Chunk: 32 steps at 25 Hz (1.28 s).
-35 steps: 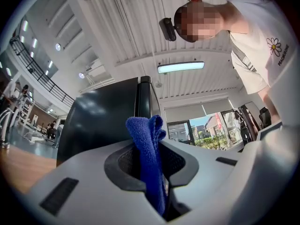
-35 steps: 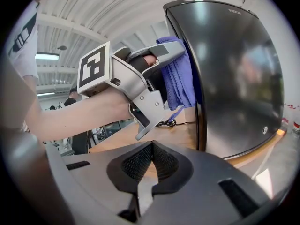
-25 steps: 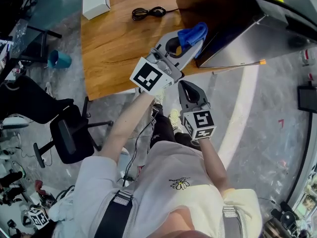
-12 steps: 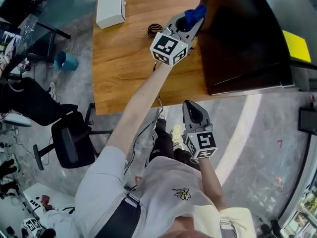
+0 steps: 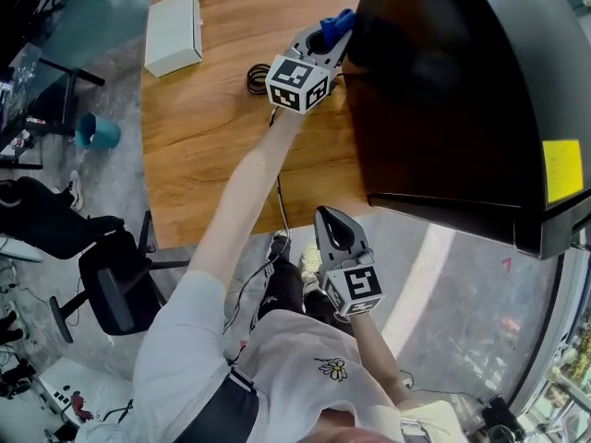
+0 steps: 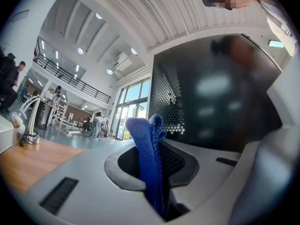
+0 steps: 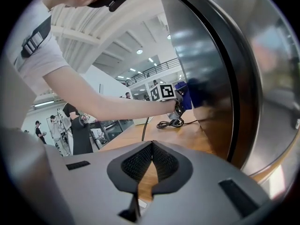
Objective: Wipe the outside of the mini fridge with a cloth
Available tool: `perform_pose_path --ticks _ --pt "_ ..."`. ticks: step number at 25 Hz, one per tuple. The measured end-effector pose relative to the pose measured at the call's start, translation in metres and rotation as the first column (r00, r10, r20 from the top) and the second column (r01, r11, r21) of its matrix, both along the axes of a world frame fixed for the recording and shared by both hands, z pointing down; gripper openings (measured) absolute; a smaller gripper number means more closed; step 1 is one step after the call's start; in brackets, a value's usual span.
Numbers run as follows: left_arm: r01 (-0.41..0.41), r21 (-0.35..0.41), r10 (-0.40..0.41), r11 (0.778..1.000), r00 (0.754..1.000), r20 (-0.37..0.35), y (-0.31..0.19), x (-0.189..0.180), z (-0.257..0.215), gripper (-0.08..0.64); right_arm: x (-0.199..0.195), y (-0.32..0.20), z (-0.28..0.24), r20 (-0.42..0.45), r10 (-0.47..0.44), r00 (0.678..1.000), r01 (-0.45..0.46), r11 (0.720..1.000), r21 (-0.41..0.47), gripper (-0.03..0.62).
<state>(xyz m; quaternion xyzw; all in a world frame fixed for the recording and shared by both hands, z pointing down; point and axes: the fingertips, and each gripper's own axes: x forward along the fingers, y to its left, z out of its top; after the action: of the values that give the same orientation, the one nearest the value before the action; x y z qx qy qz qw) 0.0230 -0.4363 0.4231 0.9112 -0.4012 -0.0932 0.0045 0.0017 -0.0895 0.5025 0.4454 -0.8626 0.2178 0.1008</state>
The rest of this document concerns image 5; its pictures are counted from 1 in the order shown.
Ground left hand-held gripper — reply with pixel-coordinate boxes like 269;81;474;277
264;22;356;116

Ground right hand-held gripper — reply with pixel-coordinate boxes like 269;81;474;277
314;205;387;318

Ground blue cleaning cloth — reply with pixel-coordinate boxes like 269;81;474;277
319;8;357;51

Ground black mini fridge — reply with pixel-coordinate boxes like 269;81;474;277
344;0;591;261

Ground person's left forearm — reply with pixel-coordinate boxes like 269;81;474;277
188;108;306;281

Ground person's right forearm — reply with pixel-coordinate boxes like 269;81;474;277
353;314;407;403

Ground person's right white sneaker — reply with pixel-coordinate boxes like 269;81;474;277
298;244;323;294

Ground person's white sneaker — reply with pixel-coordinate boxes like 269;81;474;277
298;244;323;294
268;230;291;267

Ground person's left white sneaker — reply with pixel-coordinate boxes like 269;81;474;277
268;230;291;267

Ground person's black trousers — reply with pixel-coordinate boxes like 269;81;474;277
248;254;352;336

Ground white cardboard box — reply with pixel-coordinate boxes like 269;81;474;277
143;0;205;78

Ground person's white flower-print t-shirt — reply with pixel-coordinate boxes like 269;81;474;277
133;269;470;443

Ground yellow sticker label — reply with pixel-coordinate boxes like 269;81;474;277
540;138;585;205

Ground teal waste bin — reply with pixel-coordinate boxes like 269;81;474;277
74;112;122;150

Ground black office chair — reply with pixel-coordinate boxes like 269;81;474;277
48;210;193;344

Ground white panel with black buttons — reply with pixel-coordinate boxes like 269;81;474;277
35;356;138;433

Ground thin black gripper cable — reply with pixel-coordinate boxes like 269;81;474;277
222;106;293;339

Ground black coiled power cable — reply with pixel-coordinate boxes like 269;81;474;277
245;62;273;97

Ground dark harness strap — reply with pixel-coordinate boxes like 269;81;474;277
399;415;433;443
173;366;259;443

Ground white window frame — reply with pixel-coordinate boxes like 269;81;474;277
505;246;591;437

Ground black camera equipment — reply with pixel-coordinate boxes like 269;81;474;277
479;393;528;443

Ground glass desk with black frame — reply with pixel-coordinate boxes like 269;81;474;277
0;39;107;170

